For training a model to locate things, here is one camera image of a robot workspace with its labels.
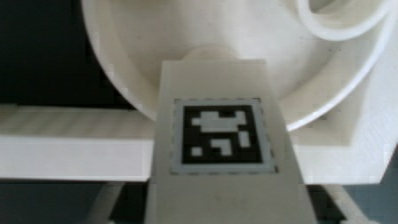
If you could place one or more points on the white stool leg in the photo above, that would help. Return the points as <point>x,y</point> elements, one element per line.
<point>226,179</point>

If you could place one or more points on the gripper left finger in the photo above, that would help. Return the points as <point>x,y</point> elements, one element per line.
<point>119,204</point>

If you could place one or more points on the white U-shaped wall fence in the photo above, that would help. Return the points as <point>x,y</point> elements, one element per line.
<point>87,144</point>

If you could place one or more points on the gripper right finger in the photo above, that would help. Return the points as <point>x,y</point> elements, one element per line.
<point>336,208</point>

